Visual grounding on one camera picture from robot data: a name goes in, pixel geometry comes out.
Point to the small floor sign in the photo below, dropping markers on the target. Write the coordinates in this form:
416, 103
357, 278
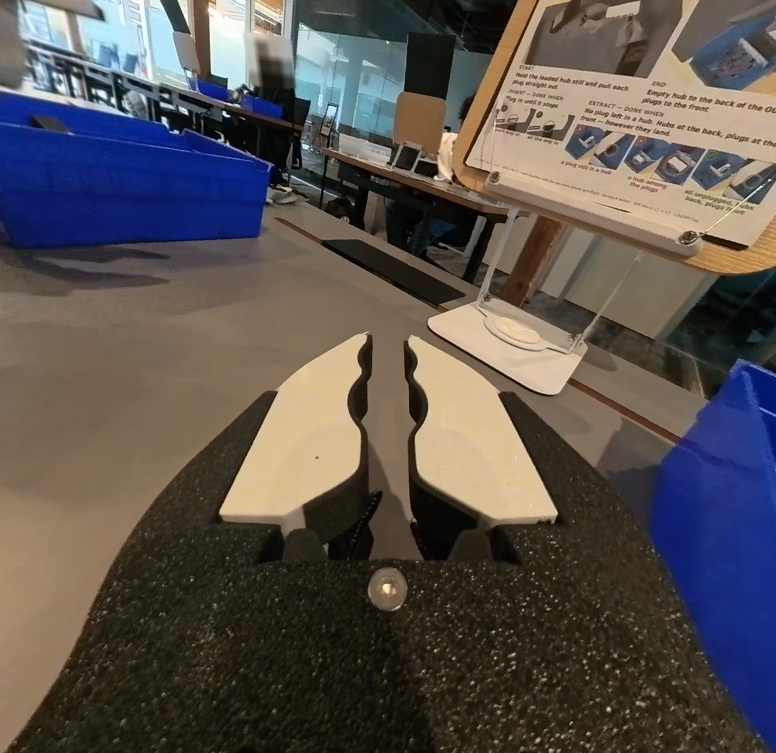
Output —
330, 119

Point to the wooden work table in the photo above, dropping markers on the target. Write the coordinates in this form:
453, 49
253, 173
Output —
424, 186

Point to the small wooden board stand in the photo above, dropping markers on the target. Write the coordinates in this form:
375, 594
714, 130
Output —
418, 122

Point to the wooden post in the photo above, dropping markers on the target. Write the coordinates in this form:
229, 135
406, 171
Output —
199, 25
533, 255

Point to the printed instruction sheet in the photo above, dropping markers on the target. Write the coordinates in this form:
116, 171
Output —
606, 128

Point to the black backpack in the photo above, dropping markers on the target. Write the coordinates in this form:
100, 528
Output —
345, 212

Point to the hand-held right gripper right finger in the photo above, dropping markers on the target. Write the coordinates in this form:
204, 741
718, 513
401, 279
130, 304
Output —
473, 443

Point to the instruction board on stand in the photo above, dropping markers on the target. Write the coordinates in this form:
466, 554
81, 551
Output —
545, 365

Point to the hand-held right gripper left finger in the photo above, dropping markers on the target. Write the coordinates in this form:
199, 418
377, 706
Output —
303, 437

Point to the blue plastic bin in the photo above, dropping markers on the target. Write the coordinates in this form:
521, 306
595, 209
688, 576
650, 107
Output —
212, 89
721, 522
121, 189
264, 107

